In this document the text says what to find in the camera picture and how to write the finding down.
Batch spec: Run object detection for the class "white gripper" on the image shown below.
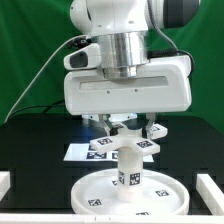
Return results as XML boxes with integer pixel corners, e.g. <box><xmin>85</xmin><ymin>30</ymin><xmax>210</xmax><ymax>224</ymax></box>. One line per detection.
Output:
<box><xmin>64</xmin><ymin>55</ymin><xmax>192</xmax><ymax>138</ymax></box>

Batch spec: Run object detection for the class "white table base plate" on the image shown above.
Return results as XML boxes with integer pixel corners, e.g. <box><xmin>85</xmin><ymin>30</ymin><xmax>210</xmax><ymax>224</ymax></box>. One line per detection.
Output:
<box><xmin>90</xmin><ymin>124</ymin><xmax>168</xmax><ymax>157</ymax></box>

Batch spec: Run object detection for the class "white round table top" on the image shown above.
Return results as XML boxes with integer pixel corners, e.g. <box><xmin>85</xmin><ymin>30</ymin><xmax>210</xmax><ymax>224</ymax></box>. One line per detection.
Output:
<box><xmin>71</xmin><ymin>169</ymin><xmax>190</xmax><ymax>216</ymax></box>

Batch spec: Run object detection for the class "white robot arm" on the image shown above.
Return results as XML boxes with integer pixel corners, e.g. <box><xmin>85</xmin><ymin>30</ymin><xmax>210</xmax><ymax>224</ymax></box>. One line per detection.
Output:
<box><xmin>64</xmin><ymin>0</ymin><xmax>201</xmax><ymax>138</ymax></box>

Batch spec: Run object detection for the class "white marker sheet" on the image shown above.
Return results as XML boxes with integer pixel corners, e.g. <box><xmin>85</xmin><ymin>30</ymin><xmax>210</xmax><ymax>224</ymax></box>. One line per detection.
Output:
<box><xmin>63</xmin><ymin>143</ymin><xmax>155</xmax><ymax>164</ymax></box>

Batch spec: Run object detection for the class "white right fence block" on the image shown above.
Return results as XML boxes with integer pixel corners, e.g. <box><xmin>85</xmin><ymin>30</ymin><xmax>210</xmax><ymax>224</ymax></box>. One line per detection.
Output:
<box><xmin>196</xmin><ymin>174</ymin><xmax>224</xmax><ymax>216</ymax></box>

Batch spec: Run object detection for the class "white fence block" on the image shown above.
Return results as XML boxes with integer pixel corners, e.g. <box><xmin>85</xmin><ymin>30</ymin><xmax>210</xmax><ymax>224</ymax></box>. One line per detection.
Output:
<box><xmin>0</xmin><ymin>171</ymin><xmax>11</xmax><ymax>201</ymax></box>
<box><xmin>196</xmin><ymin>174</ymin><xmax>224</xmax><ymax>216</ymax></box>

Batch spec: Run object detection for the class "green backdrop curtain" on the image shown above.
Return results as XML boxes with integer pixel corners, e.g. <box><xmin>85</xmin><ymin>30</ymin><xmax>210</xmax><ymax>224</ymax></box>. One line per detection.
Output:
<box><xmin>0</xmin><ymin>0</ymin><xmax>224</xmax><ymax>127</ymax></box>

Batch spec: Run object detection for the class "white left fence block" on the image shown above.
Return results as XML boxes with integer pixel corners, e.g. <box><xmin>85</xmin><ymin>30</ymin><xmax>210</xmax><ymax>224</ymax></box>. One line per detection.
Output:
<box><xmin>0</xmin><ymin>171</ymin><xmax>11</xmax><ymax>201</ymax></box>

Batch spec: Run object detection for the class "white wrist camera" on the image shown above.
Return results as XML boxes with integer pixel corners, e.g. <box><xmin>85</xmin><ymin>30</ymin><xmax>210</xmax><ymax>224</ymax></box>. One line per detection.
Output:
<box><xmin>63</xmin><ymin>43</ymin><xmax>102</xmax><ymax>70</ymax></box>

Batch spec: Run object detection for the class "black cable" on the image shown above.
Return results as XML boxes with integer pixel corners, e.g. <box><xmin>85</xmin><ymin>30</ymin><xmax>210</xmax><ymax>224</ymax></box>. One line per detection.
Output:
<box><xmin>6</xmin><ymin>99</ymin><xmax>66</xmax><ymax>123</ymax></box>

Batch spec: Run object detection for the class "white cable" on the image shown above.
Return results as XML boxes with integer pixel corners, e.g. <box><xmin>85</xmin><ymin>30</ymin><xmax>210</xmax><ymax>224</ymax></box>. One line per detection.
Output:
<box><xmin>3</xmin><ymin>34</ymin><xmax>87</xmax><ymax>124</ymax></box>

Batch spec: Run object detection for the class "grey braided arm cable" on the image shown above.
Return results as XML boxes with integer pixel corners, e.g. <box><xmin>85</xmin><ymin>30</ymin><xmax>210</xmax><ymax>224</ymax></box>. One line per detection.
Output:
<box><xmin>146</xmin><ymin>0</ymin><xmax>195</xmax><ymax>76</ymax></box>

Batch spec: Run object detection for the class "white front rail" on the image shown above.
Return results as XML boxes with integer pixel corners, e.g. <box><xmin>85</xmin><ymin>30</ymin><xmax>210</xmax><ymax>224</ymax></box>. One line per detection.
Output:
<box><xmin>0</xmin><ymin>213</ymin><xmax>224</xmax><ymax>224</ymax></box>

